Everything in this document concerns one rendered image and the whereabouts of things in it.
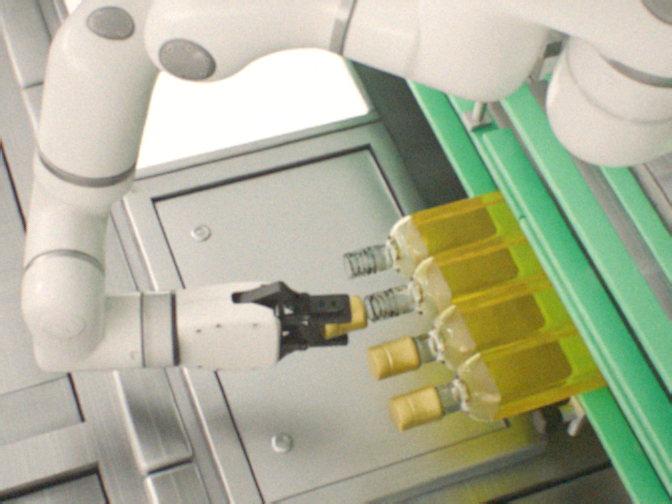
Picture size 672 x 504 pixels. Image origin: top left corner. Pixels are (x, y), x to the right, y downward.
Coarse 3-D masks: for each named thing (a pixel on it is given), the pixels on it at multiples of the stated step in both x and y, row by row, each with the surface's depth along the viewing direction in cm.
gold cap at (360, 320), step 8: (352, 296) 125; (352, 304) 124; (360, 304) 124; (352, 312) 124; (360, 312) 124; (352, 320) 124; (360, 320) 124; (320, 328) 125; (328, 328) 123; (336, 328) 123; (344, 328) 124; (352, 328) 124; (360, 328) 125; (328, 336) 124
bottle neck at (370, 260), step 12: (348, 252) 129; (360, 252) 129; (372, 252) 129; (384, 252) 129; (348, 264) 130; (360, 264) 128; (372, 264) 129; (384, 264) 129; (348, 276) 130; (360, 276) 129
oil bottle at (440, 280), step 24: (504, 240) 129; (432, 264) 126; (456, 264) 126; (480, 264) 127; (504, 264) 127; (528, 264) 127; (432, 288) 125; (456, 288) 125; (480, 288) 125; (504, 288) 127; (432, 312) 126
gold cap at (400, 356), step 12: (408, 336) 123; (372, 348) 122; (384, 348) 122; (396, 348) 122; (408, 348) 122; (372, 360) 122; (384, 360) 121; (396, 360) 122; (408, 360) 122; (372, 372) 123; (384, 372) 121; (396, 372) 122
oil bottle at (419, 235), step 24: (408, 216) 130; (432, 216) 130; (456, 216) 131; (480, 216) 131; (504, 216) 131; (408, 240) 129; (432, 240) 129; (456, 240) 129; (480, 240) 129; (408, 264) 129
